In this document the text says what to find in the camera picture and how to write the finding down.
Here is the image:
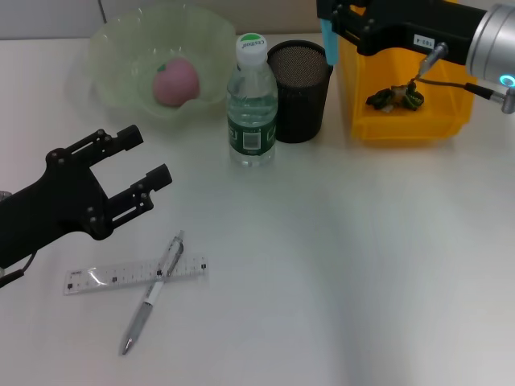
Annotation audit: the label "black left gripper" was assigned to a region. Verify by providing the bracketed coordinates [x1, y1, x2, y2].
[0, 124, 175, 269]

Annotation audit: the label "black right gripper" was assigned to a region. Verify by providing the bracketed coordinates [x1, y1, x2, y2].
[315, 0, 488, 64]

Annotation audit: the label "blue scissors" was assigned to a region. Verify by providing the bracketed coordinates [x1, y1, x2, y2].
[320, 18, 339, 67]

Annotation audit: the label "green plastic wrapper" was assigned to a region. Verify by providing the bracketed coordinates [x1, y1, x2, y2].
[364, 78, 426, 112]

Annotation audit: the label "pink peach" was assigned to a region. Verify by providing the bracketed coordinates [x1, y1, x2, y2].
[151, 58, 200, 106]

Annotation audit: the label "clear green-label water bottle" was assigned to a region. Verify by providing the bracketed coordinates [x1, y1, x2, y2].
[226, 32, 279, 168]

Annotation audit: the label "silver white ballpoint pen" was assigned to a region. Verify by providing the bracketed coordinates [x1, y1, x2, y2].
[122, 229, 186, 355]

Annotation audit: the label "pale green fruit plate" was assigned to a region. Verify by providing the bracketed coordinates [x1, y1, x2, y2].
[66, 3, 239, 132]

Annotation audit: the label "black mesh pen holder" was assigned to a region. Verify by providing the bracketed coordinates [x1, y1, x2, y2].
[266, 39, 334, 144]

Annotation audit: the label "clear plastic ruler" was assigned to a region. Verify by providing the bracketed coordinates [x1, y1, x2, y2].
[64, 252, 211, 297]

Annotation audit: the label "yellow plastic bin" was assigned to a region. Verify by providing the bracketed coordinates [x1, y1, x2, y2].
[337, 0, 482, 148]

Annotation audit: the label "grey right gripper cable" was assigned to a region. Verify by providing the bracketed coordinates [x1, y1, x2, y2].
[406, 42, 515, 116]

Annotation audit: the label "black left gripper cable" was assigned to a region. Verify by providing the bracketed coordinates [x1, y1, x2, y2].
[0, 249, 40, 290]

